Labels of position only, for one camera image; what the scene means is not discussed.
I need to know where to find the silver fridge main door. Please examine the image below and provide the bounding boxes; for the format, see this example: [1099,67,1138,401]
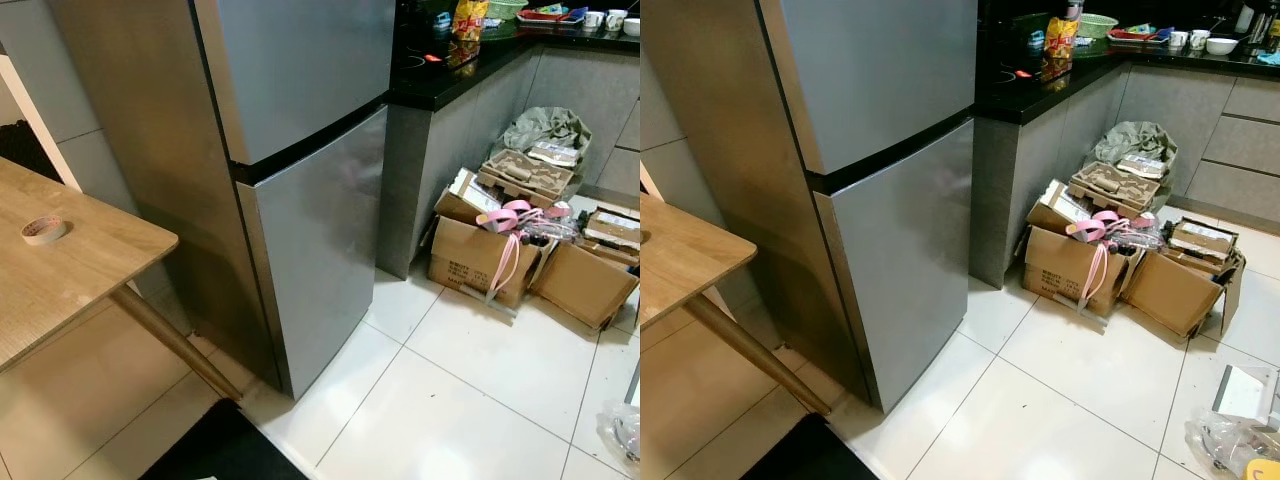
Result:
[237,105,391,401]
[815,118,977,414]

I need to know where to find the silver fridge cabinet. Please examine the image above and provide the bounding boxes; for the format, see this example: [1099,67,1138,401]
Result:
[640,0,873,403]
[48,0,291,396]

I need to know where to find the cardboard box white label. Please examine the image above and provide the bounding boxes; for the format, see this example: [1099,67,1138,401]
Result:
[1167,218,1243,277]
[583,208,641,267]

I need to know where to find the light wooden table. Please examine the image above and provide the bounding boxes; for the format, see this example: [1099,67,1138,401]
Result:
[640,190,833,418]
[0,155,243,403]

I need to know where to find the brown egg carton stack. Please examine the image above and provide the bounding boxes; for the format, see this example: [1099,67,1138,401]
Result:
[477,148,578,208]
[1068,160,1163,218]

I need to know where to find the grey green garbage bag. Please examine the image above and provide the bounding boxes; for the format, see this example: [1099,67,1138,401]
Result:
[1083,121,1179,196]
[490,106,593,186]

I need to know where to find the printed cardboard box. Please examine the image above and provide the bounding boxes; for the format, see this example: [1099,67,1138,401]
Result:
[1022,225,1141,319]
[428,215,546,309]

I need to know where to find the cardboard box with papers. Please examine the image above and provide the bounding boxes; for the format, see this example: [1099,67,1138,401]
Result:
[435,168,503,227]
[1027,180,1093,237]

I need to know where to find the crumpled clear plastic bag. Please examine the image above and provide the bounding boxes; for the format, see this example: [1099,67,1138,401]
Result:
[1190,410,1280,480]
[600,400,641,473]

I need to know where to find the grey kitchen cabinets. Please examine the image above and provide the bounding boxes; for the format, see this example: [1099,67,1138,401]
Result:
[968,62,1280,289]
[378,42,641,281]

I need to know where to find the red tray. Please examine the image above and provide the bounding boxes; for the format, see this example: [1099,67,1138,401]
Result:
[1108,24,1173,47]
[517,6,587,27]

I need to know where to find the black kitchen countertop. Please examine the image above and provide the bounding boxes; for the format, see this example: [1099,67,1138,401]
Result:
[388,0,641,111]
[975,0,1280,126]

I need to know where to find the yellow red snack bag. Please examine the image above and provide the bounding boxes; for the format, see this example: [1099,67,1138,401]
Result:
[1043,15,1081,63]
[452,0,491,46]

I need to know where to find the black induction hob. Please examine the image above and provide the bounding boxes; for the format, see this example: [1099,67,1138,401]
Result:
[393,15,471,73]
[985,35,1056,89]

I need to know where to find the brown tape roll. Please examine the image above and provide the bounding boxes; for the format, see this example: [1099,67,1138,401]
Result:
[22,216,69,247]

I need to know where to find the black white kettle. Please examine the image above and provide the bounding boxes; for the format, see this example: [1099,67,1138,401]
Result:
[1235,0,1280,46]

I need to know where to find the pink ribbon strap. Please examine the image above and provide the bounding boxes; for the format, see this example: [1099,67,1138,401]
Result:
[1065,210,1136,306]
[477,198,546,296]

